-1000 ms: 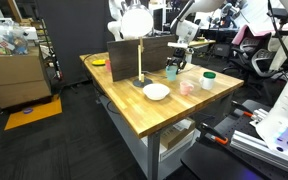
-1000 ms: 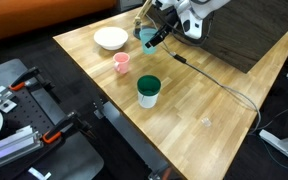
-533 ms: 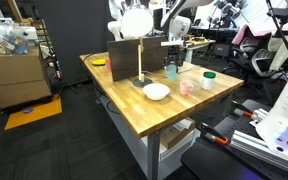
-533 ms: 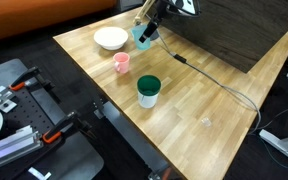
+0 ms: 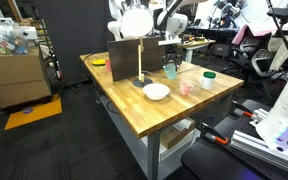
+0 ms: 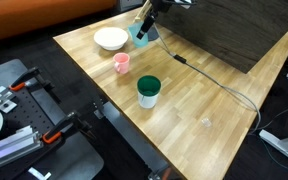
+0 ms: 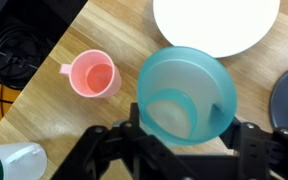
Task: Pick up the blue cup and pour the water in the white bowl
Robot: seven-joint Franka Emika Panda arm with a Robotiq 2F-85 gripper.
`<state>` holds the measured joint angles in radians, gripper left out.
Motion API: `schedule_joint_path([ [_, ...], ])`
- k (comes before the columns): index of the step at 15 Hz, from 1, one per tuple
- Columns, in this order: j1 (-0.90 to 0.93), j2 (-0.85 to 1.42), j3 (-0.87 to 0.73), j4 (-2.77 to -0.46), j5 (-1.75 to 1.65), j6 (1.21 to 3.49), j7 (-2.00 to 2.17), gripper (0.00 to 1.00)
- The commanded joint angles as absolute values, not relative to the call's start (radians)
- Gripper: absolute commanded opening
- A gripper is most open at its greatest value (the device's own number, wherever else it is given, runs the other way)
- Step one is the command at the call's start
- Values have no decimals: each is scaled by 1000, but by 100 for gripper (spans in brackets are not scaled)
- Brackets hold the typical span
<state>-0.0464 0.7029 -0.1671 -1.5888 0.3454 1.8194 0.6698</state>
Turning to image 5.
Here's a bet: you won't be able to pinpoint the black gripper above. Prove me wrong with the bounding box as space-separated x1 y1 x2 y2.
161 45 184 72

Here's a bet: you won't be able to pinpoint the blue translucent plastic cup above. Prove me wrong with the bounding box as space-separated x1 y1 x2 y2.
163 62 178 81

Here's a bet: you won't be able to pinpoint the white bowl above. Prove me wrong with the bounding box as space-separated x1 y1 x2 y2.
142 82 171 101

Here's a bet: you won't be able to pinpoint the pink translucent cup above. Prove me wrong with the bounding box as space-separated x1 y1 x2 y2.
104 58 113 73

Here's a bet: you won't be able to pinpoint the pink plastic mug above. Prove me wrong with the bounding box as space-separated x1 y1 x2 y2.
179 80 195 97

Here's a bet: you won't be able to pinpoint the wooden table white legs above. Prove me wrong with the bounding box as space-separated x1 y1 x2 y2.
180 37 217 64

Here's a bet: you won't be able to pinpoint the white mug green inside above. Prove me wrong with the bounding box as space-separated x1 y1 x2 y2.
199 71 217 91

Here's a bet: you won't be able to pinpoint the dark wooden board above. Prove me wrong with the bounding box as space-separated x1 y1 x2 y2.
106 33 185 83

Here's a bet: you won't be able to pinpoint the brown cardboard box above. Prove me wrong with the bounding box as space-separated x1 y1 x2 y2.
158 116 197 151

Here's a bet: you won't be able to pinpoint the yellow disc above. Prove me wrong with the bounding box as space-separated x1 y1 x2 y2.
91 58 107 67

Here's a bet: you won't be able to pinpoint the grey background robot equipment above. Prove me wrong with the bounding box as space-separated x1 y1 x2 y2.
210 0 249 29

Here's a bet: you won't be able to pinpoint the white storage box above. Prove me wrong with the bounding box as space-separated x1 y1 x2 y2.
140 128 202 163

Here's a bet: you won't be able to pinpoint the black office chair pink cover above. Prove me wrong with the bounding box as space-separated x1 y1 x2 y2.
230 24 274 79

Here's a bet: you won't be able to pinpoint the white backdrop sheet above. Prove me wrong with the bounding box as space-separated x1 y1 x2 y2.
193 0 288 34

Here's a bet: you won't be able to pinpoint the dark partition panel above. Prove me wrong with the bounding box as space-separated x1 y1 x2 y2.
34 0 116 86

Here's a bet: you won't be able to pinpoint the black perforated mounting cart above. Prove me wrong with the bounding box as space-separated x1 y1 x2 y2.
180 98 288 180

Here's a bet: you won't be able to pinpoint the white cloth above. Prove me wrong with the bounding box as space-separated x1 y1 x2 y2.
268 34 288 72

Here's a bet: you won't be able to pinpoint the cluttered shelf rack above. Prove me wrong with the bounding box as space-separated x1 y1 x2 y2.
30 18 64 82

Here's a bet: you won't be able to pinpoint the orange floor mat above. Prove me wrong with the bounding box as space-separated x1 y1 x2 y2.
3 94 64 131

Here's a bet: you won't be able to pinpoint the purple tape roll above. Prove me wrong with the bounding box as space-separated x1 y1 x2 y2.
21 106 34 115

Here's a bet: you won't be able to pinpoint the large cardboard box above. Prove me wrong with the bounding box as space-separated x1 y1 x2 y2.
0 45 54 110

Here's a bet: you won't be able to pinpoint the wooden plank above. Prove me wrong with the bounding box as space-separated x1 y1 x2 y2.
6 0 24 23

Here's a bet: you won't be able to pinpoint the clear bag of items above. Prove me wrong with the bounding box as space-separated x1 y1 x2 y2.
0 19 31 56

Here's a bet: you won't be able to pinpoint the grey lamp cable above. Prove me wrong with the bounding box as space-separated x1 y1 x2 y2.
143 64 202 80

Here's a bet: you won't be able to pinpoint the black cable under table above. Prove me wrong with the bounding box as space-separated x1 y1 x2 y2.
105 99 122 116

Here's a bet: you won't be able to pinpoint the grey metal table frame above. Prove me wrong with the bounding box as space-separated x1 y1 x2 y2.
95 88 236 180

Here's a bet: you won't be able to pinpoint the grey frame office chair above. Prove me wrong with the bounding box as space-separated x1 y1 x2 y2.
248 48 287 101

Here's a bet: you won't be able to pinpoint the aluminium extrusion rail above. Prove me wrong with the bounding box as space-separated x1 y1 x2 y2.
229 129 288 178
249 107 269 124

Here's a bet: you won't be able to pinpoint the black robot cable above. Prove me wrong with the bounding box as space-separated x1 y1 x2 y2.
265 0 288 68

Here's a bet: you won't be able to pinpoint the black camera stand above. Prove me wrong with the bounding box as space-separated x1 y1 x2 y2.
266 6 288 37

